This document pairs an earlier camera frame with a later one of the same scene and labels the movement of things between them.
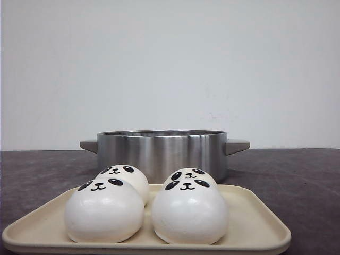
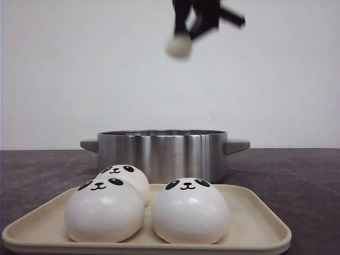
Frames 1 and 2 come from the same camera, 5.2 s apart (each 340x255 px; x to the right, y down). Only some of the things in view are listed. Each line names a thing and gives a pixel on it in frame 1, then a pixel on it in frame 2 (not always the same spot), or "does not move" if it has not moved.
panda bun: [189, 172] to [179, 47]
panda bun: [189, 211] does not move
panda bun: [127, 172] does not move
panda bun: [107, 210] does not move
